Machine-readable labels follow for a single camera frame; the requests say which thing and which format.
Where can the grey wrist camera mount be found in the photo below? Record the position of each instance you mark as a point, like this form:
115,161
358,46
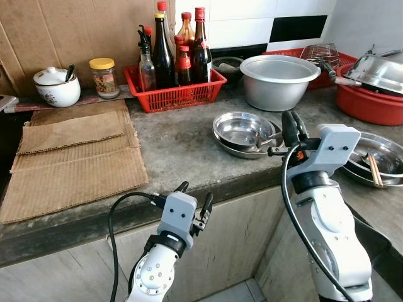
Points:
178,214
334,148

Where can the clear oil dispenser bottle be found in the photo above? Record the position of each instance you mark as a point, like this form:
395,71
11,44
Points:
147,72

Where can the tall dark sauce bottle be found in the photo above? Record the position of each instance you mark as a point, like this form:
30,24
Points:
163,56

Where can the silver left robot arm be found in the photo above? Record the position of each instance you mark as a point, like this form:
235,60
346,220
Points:
157,277

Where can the amber bottle with red cap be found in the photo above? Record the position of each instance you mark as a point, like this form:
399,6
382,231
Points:
185,28

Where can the dark bottle with red cap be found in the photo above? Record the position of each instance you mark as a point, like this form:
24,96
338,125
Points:
201,53

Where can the wide stainless steel bowl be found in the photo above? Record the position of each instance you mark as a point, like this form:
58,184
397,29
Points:
239,151

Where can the large aluminium pot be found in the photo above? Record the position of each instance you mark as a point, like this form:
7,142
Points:
277,85

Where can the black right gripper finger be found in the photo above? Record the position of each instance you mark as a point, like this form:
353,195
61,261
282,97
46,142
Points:
289,129
303,133

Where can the brown cardboard wall sheet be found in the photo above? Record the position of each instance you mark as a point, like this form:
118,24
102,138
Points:
82,31

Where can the glass jar with yellow lid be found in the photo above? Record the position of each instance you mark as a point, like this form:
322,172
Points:
104,78

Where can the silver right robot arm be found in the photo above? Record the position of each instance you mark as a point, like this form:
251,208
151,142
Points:
334,239

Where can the white ceramic lidded jar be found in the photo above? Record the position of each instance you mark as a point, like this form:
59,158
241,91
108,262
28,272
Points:
56,91

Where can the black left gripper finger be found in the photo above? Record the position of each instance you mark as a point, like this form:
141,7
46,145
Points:
182,187
206,204

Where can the small red label bottle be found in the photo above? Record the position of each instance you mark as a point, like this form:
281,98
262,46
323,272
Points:
183,66

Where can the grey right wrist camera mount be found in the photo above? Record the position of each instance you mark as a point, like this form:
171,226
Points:
334,148

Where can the wooden chopstick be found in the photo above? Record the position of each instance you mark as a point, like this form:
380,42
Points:
376,170
371,167

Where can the stainless steel domed lid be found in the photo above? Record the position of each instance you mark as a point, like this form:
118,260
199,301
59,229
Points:
381,72

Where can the large corrugated cardboard mat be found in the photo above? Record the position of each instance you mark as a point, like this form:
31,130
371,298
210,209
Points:
75,182

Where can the red plastic basket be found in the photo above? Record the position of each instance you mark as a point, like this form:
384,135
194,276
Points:
176,97

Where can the red plastic dish rack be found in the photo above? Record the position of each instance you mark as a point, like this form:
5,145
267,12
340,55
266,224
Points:
283,51

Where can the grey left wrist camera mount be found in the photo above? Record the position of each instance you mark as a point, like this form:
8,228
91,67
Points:
178,214

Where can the small corrugated cardboard piece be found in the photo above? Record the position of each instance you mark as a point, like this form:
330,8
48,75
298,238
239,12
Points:
69,129

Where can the grey wood counter cabinet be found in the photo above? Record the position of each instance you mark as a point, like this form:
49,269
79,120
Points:
252,239

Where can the red plastic basin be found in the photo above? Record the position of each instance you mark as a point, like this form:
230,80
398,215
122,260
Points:
371,107

